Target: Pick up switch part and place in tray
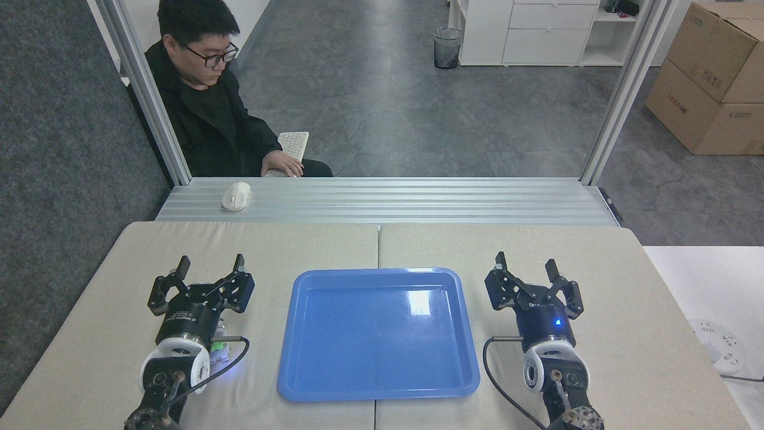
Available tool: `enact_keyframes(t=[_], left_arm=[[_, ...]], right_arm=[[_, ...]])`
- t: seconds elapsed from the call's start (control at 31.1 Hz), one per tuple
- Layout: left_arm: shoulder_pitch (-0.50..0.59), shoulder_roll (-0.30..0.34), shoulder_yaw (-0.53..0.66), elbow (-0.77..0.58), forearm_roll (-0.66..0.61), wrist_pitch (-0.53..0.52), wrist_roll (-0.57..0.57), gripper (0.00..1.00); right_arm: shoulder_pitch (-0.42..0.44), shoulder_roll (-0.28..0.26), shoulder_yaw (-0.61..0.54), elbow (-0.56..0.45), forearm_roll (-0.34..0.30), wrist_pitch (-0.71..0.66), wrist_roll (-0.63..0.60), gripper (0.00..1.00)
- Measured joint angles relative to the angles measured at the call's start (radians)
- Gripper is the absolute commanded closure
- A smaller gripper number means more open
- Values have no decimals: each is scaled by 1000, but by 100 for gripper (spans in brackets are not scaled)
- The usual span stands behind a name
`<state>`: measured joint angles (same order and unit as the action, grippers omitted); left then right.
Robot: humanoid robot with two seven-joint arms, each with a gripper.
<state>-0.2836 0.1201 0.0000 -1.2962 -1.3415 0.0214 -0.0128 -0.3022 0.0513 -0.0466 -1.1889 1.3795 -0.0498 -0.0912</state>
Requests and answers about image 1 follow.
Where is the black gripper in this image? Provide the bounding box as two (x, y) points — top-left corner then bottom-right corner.
(483, 251), (585, 352)
(147, 254), (256, 348)

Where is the white green switch part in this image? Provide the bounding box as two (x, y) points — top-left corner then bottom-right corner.
(209, 320), (233, 365)

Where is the blue plastic tray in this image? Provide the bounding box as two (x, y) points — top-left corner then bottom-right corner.
(277, 268), (481, 402)

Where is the person's hand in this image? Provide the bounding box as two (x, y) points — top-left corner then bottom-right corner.
(261, 150), (305, 178)

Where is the white computer mouse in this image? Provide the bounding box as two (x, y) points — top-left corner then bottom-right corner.
(221, 182), (251, 211)

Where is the person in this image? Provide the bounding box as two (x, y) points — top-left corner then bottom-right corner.
(127, 0), (334, 178)

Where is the white keyboard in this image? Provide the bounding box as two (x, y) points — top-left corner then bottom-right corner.
(264, 131), (310, 178)

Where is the white round socket hub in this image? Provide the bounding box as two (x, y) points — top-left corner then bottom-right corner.
(688, 318), (747, 375)

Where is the large cardboard box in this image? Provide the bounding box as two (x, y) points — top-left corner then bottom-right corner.
(645, 59), (764, 156)

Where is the grey mesh waste bin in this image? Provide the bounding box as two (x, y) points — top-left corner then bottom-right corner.
(433, 27), (464, 70)

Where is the white drawer cabinet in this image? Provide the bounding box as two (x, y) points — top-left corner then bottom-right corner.
(448, 0), (642, 67)

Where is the small cardboard box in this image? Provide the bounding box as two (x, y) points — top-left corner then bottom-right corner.
(666, 1), (764, 105)

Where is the black rail end bracket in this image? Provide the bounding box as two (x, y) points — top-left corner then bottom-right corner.
(598, 188), (624, 223)

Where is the ribbed aluminium rail platform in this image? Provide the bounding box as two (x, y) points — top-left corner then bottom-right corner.
(155, 177), (621, 226)

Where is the silver aluminium post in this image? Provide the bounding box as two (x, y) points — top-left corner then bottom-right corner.
(94, 0), (192, 186)
(579, 0), (678, 186)

